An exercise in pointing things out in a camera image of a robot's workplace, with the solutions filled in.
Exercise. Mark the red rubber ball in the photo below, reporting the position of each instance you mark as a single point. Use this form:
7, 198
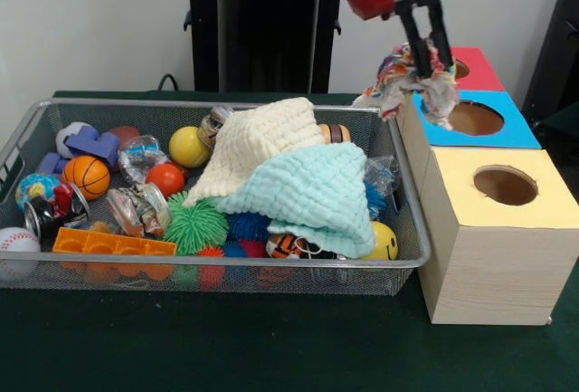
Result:
165, 180

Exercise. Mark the wooden box with three holes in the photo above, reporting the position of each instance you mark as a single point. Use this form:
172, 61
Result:
497, 274

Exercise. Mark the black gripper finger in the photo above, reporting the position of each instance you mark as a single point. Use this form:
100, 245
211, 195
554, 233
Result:
416, 43
441, 34

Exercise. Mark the globe print ball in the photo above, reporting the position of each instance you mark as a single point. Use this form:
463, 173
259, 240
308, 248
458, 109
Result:
34, 188

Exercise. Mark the multicoloured frayed cloth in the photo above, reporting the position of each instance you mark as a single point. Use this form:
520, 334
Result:
407, 88

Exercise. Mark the plain yellow ball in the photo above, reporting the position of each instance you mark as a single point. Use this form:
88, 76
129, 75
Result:
190, 147

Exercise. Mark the green spiky ball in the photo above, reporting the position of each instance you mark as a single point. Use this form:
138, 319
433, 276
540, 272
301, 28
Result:
194, 224

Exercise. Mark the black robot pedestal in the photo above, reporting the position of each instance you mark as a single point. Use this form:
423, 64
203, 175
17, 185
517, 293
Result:
271, 25

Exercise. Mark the white baseball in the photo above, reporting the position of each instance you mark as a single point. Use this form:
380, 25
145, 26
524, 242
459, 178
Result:
18, 240

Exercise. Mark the orange plastic tray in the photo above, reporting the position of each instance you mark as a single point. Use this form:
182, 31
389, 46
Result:
113, 245

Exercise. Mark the light blue muslin cloth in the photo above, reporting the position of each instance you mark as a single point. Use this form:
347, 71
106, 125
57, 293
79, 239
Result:
316, 188

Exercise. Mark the orange basketball toy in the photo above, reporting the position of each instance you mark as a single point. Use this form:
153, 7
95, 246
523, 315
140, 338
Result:
86, 177

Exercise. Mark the yellow smiley ball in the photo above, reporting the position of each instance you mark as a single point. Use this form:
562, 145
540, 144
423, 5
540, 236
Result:
386, 240

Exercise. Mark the cream knitted cloth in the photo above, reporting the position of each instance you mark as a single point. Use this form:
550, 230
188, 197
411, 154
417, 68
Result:
258, 138

